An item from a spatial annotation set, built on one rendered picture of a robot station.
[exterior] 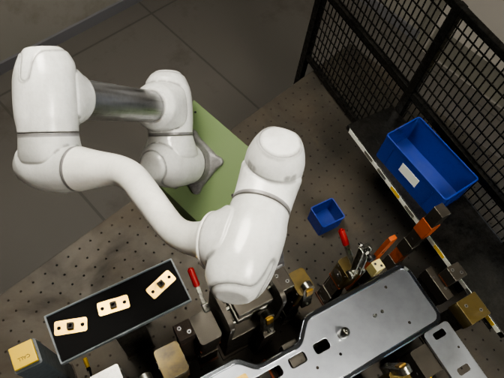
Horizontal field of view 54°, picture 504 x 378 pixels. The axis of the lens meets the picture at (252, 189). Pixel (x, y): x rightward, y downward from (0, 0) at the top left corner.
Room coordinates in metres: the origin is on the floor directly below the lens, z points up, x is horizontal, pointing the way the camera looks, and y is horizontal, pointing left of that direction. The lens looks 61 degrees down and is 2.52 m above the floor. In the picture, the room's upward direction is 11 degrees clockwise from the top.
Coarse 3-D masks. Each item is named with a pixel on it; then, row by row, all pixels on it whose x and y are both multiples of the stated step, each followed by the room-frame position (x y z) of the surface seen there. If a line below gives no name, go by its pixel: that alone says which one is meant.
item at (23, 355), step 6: (24, 342) 0.18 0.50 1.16; (30, 342) 0.18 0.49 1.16; (12, 348) 0.16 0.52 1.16; (18, 348) 0.16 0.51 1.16; (24, 348) 0.16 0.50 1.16; (30, 348) 0.17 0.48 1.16; (12, 354) 0.14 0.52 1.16; (18, 354) 0.15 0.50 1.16; (24, 354) 0.15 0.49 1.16; (30, 354) 0.15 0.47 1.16; (36, 354) 0.16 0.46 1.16; (12, 360) 0.13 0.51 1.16; (18, 360) 0.13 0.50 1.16; (24, 360) 0.14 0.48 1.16; (30, 360) 0.14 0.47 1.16; (36, 360) 0.14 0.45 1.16; (18, 366) 0.12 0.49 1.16; (24, 366) 0.12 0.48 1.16
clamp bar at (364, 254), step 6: (360, 246) 0.62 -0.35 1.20; (366, 246) 0.62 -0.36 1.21; (360, 252) 0.60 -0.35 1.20; (366, 252) 0.60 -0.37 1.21; (360, 258) 0.59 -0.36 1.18; (366, 258) 0.60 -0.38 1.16; (372, 258) 0.58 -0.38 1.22; (354, 264) 0.59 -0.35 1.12; (360, 264) 0.60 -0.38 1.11; (354, 270) 0.58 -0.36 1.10; (360, 270) 0.59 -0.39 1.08; (354, 276) 0.58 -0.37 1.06
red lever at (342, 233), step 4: (340, 228) 0.69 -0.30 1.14; (340, 232) 0.68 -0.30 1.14; (344, 232) 0.68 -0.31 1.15; (340, 236) 0.67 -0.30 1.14; (344, 236) 0.67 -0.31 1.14; (344, 240) 0.66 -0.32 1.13; (348, 240) 0.67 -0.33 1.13; (344, 244) 0.65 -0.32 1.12; (348, 244) 0.65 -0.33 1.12; (344, 248) 0.64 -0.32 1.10; (348, 248) 0.64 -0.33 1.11; (348, 252) 0.63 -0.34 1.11; (348, 256) 0.62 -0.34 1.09; (352, 256) 0.63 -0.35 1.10; (352, 260) 0.62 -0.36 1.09; (356, 272) 0.59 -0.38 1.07
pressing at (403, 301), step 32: (384, 288) 0.58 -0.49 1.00; (416, 288) 0.60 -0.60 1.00; (320, 320) 0.43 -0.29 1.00; (352, 320) 0.45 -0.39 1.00; (384, 320) 0.47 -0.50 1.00; (416, 320) 0.49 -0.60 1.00; (288, 352) 0.32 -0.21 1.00; (320, 352) 0.34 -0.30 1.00; (352, 352) 0.36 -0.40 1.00; (384, 352) 0.38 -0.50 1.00
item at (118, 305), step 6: (108, 300) 0.33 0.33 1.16; (114, 300) 0.33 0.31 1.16; (120, 300) 0.33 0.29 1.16; (126, 300) 0.34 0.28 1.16; (102, 306) 0.31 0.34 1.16; (108, 306) 0.31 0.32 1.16; (114, 306) 0.31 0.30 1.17; (120, 306) 0.32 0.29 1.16; (126, 306) 0.32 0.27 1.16; (102, 312) 0.29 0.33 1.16; (108, 312) 0.29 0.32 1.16
